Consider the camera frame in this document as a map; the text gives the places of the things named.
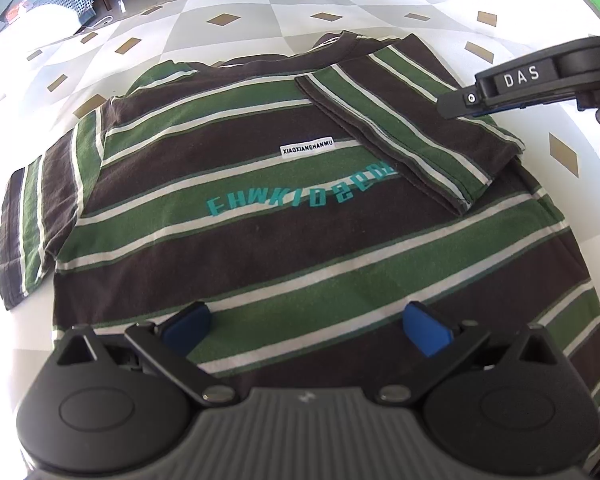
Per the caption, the white cable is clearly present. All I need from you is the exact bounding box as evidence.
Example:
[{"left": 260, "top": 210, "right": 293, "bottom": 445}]
[{"left": 76, "top": 15, "right": 114, "bottom": 37}]

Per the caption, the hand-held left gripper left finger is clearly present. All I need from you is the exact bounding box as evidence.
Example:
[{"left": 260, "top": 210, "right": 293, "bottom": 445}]
[{"left": 55, "top": 302, "right": 241, "bottom": 407}]

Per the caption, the green brown striped t-shirt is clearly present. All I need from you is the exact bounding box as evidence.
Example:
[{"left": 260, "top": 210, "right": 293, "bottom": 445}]
[{"left": 0, "top": 30, "right": 600, "bottom": 433}]

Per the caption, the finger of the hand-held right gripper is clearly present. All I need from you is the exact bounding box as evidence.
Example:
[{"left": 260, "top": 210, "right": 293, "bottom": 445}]
[{"left": 436, "top": 85, "right": 531, "bottom": 122}]

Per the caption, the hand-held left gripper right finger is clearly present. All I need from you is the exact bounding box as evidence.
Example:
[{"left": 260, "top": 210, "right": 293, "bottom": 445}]
[{"left": 372, "top": 302, "right": 566, "bottom": 406}]

